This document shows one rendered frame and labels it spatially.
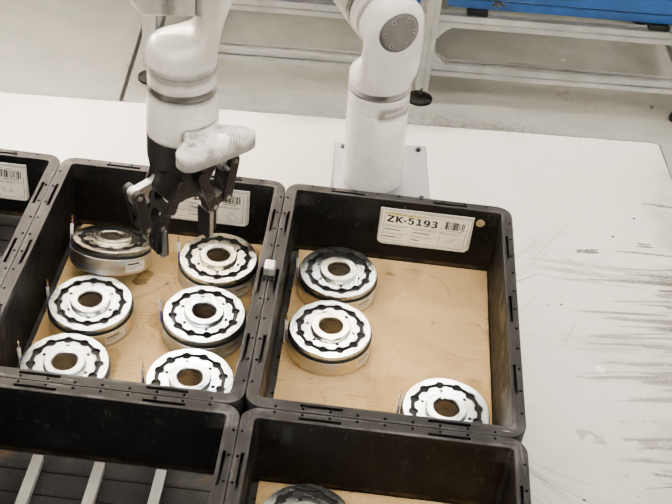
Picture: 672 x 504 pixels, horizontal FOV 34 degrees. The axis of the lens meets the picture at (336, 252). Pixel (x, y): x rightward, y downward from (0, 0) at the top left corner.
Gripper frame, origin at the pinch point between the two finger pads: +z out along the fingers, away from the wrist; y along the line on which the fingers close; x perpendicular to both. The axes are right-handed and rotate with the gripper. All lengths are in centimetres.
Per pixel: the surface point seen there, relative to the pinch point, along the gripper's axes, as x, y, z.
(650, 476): 44, -42, 31
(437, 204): 6.1, -36.0, 7.6
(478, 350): 22.3, -29.4, 17.6
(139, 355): -1.5, 5.5, 17.6
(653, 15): -74, -214, 66
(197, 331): 1.8, -0.7, 14.4
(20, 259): -14.4, 13.3, 7.6
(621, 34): -78, -207, 72
